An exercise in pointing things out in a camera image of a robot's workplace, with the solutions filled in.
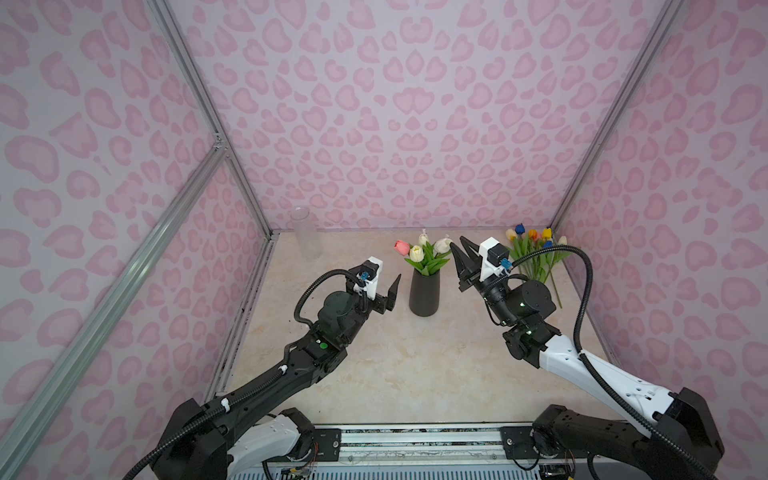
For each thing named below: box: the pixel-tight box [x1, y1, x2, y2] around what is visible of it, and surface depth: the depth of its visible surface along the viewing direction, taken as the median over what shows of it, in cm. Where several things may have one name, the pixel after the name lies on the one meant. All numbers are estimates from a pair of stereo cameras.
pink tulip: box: [394, 240, 410, 257], surface depth 76 cm
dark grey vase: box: [409, 268, 441, 317], surface depth 95 cm
